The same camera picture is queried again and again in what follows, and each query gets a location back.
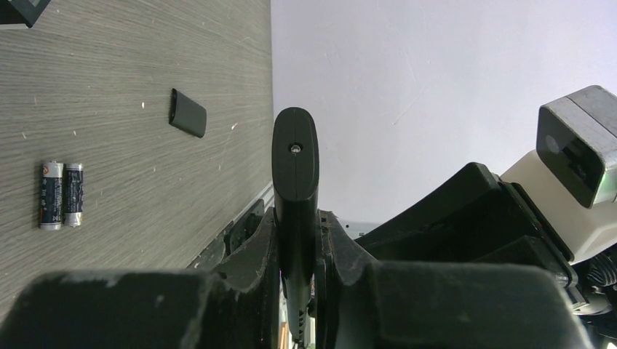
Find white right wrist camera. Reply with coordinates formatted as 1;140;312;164
501;85;616;265

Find white rectangular thermometer device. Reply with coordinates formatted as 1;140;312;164
1;0;50;29

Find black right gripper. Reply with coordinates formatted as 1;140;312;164
356;162;578;304

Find black remote control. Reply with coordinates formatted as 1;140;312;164
271;107;319;348

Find black aaa battery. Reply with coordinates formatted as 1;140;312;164
64;163;84;228
39;161;63;231

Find black remote battery cover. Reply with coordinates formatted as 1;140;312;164
169;89;207;138

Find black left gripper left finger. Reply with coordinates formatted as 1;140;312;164
1;209;279;348

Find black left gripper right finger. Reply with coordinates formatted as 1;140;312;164
315;211;592;348

